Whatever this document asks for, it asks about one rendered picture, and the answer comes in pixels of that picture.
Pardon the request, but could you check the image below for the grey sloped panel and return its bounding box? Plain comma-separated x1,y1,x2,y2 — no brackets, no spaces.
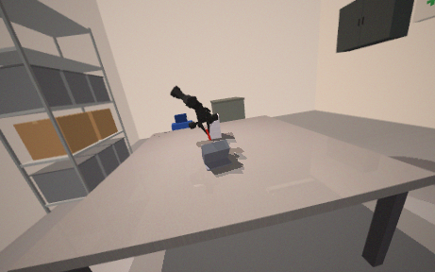
201,140,232,171

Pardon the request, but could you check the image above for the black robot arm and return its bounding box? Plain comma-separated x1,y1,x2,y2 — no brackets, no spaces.
170,86,211,122

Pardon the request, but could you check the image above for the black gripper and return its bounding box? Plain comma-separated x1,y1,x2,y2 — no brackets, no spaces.
189,110,218,134

